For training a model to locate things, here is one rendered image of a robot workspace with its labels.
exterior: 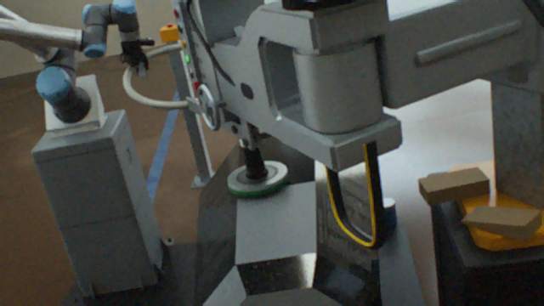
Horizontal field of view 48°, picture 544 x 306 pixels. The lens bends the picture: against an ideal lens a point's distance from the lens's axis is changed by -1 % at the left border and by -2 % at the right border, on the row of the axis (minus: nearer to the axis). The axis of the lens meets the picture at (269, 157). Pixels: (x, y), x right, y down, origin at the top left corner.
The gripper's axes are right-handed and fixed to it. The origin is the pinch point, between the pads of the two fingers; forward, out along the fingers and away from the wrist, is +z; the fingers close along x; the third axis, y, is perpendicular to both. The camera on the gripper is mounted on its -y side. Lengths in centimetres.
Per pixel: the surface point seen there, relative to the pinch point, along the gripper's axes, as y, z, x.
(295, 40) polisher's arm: 66, -80, 120
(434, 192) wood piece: 27, -15, 146
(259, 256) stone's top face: 72, -11, 110
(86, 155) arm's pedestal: 28.1, 34.3, -18.4
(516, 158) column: 17, -29, 165
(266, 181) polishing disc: 39, -5, 91
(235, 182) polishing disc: 42, -3, 80
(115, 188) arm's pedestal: 26, 51, -7
